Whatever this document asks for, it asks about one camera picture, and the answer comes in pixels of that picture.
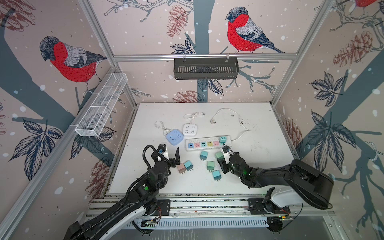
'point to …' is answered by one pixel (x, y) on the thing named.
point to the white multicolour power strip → (211, 143)
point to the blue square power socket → (175, 137)
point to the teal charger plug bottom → (216, 175)
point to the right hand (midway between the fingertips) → (219, 159)
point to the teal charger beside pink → (188, 165)
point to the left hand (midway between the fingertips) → (169, 148)
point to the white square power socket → (190, 129)
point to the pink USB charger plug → (181, 168)
